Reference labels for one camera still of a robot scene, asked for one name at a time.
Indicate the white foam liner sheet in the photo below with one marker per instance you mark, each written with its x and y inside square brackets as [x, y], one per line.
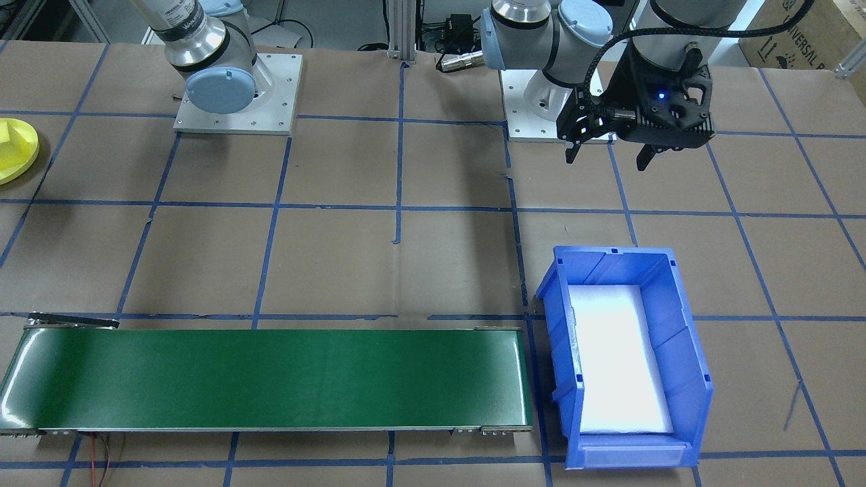
[616, 358]

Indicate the silver cylindrical connector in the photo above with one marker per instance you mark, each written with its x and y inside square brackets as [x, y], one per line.
[460, 61]

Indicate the black power adapter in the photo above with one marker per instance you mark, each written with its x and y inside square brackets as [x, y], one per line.
[460, 28]

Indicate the blue plastic storage bin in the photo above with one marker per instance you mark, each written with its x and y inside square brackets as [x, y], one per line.
[683, 379]

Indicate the yellow round plate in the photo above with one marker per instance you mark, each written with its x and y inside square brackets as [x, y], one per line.
[20, 159]

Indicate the green conveyor belt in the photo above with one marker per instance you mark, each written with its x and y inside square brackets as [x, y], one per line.
[270, 379]

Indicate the brown cardboard box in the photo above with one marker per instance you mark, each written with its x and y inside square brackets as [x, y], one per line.
[812, 34]

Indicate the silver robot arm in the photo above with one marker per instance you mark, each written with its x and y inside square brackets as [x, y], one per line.
[521, 34]
[203, 40]

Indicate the silver aluminium extrusion post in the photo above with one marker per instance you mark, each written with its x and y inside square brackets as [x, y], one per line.
[402, 30]

